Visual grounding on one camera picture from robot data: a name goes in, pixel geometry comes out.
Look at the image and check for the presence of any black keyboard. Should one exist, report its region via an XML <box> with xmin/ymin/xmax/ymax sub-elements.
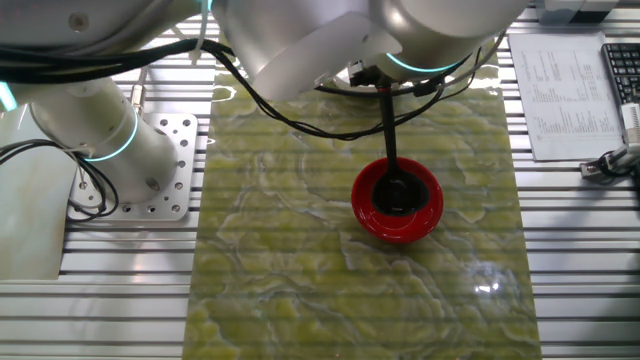
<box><xmin>601</xmin><ymin>42</ymin><xmax>640</xmax><ymax>106</ymax></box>

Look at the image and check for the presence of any looped black cable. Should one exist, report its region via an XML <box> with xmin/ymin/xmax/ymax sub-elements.
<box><xmin>0</xmin><ymin>138</ymin><xmax>121</xmax><ymax>223</ymax></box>

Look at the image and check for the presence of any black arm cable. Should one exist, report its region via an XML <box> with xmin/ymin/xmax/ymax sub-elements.
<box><xmin>0</xmin><ymin>38</ymin><xmax>236</xmax><ymax>85</ymax></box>

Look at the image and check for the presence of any grey metal box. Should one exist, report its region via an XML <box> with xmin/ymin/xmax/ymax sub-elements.
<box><xmin>536</xmin><ymin>0</ymin><xmax>621</xmax><ymax>27</ymax></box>

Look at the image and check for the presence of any red bowl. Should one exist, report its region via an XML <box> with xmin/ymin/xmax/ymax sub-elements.
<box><xmin>350</xmin><ymin>156</ymin><xmax>445</xmax><ymax>245</ymax></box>

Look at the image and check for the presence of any small camera mount clamp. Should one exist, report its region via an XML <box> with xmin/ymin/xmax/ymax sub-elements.
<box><xmin>579</xmin><ymin>144</ymin><xmax>640</xmax><ymax>182</ymax></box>

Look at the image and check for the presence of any green marble pattern mat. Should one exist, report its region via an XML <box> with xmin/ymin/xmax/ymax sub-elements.
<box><xmin>182</xmin><ymin>34</ymin><xmax>544</xmax><ymax>360</ymax></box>

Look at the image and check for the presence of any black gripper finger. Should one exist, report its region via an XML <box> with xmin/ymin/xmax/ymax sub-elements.
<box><xmin>348</xmin><ymin>60</ymin><xmax>384</xmax><ymax>89</ymax></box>
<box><xmin>412</xmin><ymin>79</ymin><xmax>445</xmax><ymax>99</ymax></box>

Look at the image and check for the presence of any grey corrugated cable conduit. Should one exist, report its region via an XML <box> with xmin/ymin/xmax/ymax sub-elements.
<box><xmin>129</xmin><ymin>67</ymin><xmax>150</xmax><ymax>117</ymax></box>

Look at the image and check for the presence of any thin grey gripper cable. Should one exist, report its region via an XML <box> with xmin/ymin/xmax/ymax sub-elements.
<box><xmin>439</xmin><ymin>29</ymin><xmax>507</xmax><ymax>87</ymax></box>

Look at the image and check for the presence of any black cable with plug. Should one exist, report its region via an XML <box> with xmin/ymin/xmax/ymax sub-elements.
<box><xmin>214</xmin><ymin>43</ymin><xmax>484</xmax><ymax>143</ymax></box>

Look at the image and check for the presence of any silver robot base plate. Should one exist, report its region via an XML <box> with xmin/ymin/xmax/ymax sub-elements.
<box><xmin>66</xmin><ymin>112</ymin><xmax>200</xmax><ymax>222</ymax></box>

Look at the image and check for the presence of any black ladle with red tip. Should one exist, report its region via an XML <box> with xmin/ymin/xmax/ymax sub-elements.
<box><xmin>370</xmin><ymin>83</ymin><xmax>431</xmax><ymax>218</ymax></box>

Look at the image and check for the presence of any paper with dense printed table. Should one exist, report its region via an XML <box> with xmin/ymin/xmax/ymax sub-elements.
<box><xmin>508</xmin><ymin>31</ymin><xmax>624</xmax><ymax>162</ymax></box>

